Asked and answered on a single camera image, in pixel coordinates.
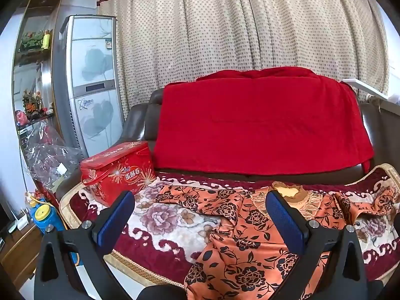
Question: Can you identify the blue and yellow toy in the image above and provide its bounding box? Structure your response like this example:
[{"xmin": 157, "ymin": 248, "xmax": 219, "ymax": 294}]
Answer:
[{"xmin": 26, "ymin": 194, "xmax": 83, "ymax": 266}]

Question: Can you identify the orange floral garment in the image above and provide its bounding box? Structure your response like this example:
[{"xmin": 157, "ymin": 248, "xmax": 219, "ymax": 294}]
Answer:
[{"xmin": 154, "ymin": 183, "xmax": 400, "ymax": 300}]

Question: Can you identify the red throw blanket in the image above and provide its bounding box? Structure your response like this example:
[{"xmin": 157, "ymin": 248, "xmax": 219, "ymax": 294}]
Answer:
[{"xmin": 153, "ymin": 67, "xmax": 375, "ymax": 176}]

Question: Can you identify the clear plastic wrap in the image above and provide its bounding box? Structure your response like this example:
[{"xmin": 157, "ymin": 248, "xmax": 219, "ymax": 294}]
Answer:
[{"xmin": 25, "ymin": 122, "xmax": 83, "ymax": 194}]

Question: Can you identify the floral plush blanket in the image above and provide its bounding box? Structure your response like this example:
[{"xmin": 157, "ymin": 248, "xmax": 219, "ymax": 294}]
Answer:
[{"xmin": 59, "ymin": 162, "xmax": 400, "ymax": 291}]

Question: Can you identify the green plant ornament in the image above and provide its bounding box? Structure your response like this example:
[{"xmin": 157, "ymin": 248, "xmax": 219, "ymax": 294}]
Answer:
[{"xmin": 20, "ymin": 31, "xmax": 44, "ymax": 52}]

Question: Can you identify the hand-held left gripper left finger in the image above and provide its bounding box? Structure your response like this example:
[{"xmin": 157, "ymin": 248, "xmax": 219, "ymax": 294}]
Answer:
[{"xmin": 34, "ymin": 190, "xmax": 136, "ymax": 300}]

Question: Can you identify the white window sill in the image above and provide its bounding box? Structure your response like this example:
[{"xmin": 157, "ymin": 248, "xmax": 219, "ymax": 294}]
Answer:
[{"xmin": 342, "ymin": 78, "xmax": 400, "ymax": 107}]

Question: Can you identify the wooden side cabinet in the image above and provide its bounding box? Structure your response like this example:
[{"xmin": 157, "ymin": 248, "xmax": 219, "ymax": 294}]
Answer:
[{"xmin": 0, "ymin": 222, "xmax": 43, "ymax": 290}]

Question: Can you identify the white router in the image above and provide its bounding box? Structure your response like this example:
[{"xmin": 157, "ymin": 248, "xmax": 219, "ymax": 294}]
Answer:
[{"xmin": 8, "ymin": 211, "xmax": 30, "ymax": 233}]

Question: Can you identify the brown leather sofa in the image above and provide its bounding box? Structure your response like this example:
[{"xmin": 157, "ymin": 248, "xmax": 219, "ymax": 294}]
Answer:
[{"xmin": 56, "ymin": 87, "xmax": 400, "ymax": 204}]

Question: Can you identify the red tin box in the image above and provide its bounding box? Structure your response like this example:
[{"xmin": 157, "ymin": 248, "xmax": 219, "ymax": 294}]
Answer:
[{"xmin": 80, "ymin": 141, "xmax": 156, "ymax": 207}]

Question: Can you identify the glass display cabinet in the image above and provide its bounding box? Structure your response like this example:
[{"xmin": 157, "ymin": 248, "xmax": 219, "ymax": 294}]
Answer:
[{"xmin": 12, "ymin": 0, "xmax": 71, "ymax": 169}]

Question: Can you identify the beige dotted curtain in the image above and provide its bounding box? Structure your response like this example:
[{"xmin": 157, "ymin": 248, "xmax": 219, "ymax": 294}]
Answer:
[{"xmin": 97, "ymin": 0, "xmax": 390, "ymax": 126}]

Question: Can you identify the silver standing air conditioner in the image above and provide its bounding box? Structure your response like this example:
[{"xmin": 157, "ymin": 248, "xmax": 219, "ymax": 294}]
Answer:
[{"xmin": 51, "ymin": 14, "xmax": 126, "ymax": 158}]

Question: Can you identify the artificial flower arrangement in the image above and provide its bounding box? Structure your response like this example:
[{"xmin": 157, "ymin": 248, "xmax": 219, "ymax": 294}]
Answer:
[{"xmin": 22, "ymin": 89, "xmax": 43, "ymax": 121}]

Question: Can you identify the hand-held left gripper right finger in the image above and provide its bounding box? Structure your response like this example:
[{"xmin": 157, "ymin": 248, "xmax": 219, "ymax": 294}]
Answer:
[{"xmin": 265, "ymin": 190, "xmax": 376, "ymax": 300}]

